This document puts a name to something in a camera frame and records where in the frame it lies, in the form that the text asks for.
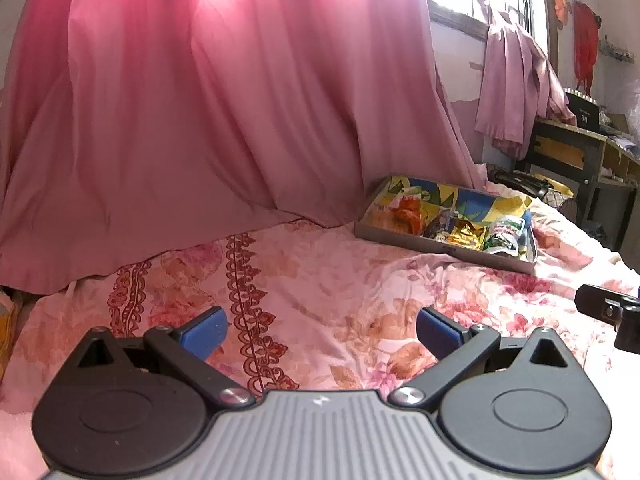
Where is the yellow item on bag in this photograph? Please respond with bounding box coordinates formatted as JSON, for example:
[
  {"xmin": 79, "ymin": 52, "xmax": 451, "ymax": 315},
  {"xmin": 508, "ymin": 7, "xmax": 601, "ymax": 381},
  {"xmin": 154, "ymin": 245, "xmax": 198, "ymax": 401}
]
[{"xmin": 533, "ymin": 174, "xmax": 575, "ymax": 197}]

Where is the gold foil snack packet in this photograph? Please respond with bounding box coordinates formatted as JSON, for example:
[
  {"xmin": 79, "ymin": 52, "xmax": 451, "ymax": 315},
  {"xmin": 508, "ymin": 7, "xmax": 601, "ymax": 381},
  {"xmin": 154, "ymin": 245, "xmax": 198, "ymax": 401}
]
[{"xmin": 445, "ymin": 220, "xmax": 487, "ymax": 250}]

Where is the orange wall ornament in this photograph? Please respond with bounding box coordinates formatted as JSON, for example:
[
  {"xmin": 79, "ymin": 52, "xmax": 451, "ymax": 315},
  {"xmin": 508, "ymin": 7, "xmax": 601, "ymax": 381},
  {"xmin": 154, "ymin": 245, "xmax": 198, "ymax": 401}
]
[{"xmin": 554, "ymin": 0, "xmax": 572, "ymax": 30}]

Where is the green white snack pouch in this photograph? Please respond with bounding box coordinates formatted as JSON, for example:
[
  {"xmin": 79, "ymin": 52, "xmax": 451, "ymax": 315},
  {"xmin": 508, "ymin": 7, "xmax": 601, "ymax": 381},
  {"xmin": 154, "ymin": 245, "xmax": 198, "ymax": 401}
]
[{"xmin": 483, "ymin": 214, "xmax": 526, "ymax": 258}]

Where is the blue dark snack packet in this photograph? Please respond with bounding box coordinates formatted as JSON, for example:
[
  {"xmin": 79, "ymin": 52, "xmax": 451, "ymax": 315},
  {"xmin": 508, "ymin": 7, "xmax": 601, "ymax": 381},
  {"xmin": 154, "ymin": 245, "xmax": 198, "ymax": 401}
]
[{"xmin": 423, "ymin": 209, "xmax": 457, "ymax": 243}]

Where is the quilted brown bag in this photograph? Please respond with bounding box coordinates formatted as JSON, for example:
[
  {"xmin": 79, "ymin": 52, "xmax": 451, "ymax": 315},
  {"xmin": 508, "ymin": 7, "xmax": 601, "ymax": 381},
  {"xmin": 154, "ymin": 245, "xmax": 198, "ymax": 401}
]
[{"xmin": 488, "ymin": 167, "xmax": 575, "ymax": 209}]

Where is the red hanging decoration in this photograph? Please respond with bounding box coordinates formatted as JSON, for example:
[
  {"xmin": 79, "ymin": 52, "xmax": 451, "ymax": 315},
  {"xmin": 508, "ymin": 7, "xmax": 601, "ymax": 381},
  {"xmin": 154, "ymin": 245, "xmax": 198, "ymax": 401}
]
[{"xmin": 573, "ymin": 0, "xmax": 601, "ymax": 96}]

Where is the pink draped curtain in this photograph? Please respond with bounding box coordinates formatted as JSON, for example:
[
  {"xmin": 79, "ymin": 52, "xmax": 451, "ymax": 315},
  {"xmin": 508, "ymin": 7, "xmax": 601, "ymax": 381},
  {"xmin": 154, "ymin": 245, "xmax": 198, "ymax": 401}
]
[{"xmin": 1, "ymin": 0, "xmax": 482, "ymax": 295}]

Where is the black box on desk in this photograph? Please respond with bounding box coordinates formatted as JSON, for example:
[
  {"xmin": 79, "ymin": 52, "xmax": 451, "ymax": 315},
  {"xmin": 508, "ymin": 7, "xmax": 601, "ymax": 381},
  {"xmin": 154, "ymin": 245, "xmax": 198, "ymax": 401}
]
[{"xmin": 565, "ymin": 89, "xmax": 600, "ymax": 132}]

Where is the orange snack packet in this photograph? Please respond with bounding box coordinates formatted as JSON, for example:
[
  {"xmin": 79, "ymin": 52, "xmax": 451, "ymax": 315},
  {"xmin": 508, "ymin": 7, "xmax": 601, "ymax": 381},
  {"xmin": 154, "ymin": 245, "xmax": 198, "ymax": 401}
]
[{"xmin": 388, "ymin": 186, "xmax": 428, "ymax": 235}]

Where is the floral pink bedspread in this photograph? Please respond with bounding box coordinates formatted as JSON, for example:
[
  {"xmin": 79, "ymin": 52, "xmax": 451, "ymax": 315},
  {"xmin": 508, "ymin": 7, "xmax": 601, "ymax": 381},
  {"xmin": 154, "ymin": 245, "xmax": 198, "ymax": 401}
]
[{"xmin": 1, "ymin": 202, "xmax": 639, "ymax": 479}]

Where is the mauve tied curtain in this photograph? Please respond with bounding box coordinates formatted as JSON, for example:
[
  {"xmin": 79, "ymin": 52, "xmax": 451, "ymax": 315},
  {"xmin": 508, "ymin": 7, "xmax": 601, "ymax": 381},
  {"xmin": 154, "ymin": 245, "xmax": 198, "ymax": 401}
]
[{"xmin": 475, "ymin": 0, "xmax": 577, "ymax": 160}]

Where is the wire wall shelf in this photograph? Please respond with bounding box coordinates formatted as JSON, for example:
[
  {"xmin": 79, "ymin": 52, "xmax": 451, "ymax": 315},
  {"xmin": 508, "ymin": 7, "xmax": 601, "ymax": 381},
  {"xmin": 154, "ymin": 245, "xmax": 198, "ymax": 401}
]
[{"xmin": 599, "ymin": 36, "xmax": 636, "ymax": 64}]

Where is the colourful cardboard tray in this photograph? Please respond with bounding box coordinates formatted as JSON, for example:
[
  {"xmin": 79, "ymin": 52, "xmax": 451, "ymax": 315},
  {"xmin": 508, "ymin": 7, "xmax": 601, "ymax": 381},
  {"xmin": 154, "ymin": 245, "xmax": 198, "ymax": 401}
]
[{"xmin": 354, "ymin": 176, "xmax": 537, "ymax": 274}]

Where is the black wooden desk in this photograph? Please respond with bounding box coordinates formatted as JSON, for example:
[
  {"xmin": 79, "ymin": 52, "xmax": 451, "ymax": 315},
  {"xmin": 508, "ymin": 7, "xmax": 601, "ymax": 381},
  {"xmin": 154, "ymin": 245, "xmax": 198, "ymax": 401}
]
[{"xmin": 515, "ymin": 119, "xmax": 639, "ymax": 250}]

